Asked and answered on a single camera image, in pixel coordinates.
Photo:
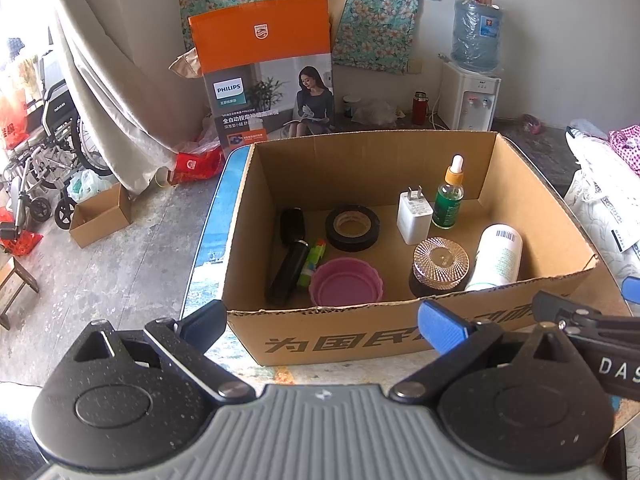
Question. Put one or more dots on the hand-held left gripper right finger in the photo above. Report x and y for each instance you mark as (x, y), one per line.
(442, 327)

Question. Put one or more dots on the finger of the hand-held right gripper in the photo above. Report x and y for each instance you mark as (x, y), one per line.
(632, 290)
(555, 307)

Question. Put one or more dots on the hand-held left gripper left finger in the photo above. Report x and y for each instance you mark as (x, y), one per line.
(205, 322)

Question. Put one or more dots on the glass jar with ribbed lid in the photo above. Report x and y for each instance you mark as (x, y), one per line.
(440, 265)

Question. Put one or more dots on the white cylindrical bottle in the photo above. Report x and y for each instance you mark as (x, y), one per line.
(495, 260)

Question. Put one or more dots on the black cylinder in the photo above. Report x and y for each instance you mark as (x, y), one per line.
(286, 275)

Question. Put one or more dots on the pink round lid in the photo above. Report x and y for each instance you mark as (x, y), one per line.
(345, 285)

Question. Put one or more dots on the white plug charger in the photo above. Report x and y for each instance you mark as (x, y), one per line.
(414, 217)

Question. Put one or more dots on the green dropper bottle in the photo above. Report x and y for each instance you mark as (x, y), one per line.
(447, 205)

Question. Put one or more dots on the black tape roll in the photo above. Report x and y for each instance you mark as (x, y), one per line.
(337, 235)

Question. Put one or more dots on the ocean print table mat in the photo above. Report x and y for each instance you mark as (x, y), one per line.
(210, 270)

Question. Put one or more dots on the white printed bedding bag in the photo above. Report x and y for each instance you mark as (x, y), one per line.
(600, 185)

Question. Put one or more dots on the pink patterned cloth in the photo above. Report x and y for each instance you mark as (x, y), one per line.
(627, 150)

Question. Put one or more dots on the small cardboard box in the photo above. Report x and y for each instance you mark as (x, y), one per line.
(100, 217)

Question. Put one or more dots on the paper cup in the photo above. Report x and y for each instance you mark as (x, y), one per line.
(162, 177)

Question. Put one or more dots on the red plastic bag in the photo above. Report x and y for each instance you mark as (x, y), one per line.
(197, 166)

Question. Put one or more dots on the white green plastic bag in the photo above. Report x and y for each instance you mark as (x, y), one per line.
(87, 185)

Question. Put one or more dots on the small pink item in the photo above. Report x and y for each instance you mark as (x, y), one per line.
(532, 123)

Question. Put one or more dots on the wooden stool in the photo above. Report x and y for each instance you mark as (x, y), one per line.
(17, 285)

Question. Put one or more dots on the red mesh item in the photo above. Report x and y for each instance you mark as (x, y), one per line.
(22, 242)

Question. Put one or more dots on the black padded object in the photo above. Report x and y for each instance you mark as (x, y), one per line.
(7, 231)

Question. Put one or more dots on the red thermos bottle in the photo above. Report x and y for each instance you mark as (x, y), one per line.
(420, 109)

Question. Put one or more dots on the white water dispenser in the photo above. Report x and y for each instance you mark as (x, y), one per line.
(470, 100)

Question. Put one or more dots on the clear plastic bag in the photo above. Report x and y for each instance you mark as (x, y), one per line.
(375, 112)

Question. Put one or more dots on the wheelchair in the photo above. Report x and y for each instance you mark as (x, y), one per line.
(50, 150)

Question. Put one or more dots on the white cup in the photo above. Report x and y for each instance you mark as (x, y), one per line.
(351, 106)

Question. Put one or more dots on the brown paper bag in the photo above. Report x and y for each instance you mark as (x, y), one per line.
(187, 64)

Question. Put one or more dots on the beige curtain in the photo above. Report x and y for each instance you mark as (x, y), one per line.
(115, 60)

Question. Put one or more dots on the orange red hanging bag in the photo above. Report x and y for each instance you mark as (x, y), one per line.
(11, 120)

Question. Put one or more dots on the blue water jug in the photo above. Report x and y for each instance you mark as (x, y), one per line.
(475, 35)

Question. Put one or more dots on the orange printed appliance box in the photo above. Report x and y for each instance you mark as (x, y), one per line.
(260, 40)

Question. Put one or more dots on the teal floral cloth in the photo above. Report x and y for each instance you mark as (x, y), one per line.
(380, 10)

